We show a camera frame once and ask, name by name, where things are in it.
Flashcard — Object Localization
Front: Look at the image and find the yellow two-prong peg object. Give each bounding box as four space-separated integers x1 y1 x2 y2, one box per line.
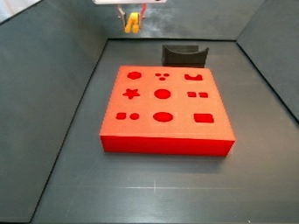
124 12 140 33

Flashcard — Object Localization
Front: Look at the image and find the red foam shape board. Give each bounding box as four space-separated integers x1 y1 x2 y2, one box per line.
99 66 236 156

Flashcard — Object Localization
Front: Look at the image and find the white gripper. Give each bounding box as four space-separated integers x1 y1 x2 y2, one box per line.
92 0 167 28

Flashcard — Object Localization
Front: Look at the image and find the black curved fixture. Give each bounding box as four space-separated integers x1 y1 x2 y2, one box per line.
163 45 209 68

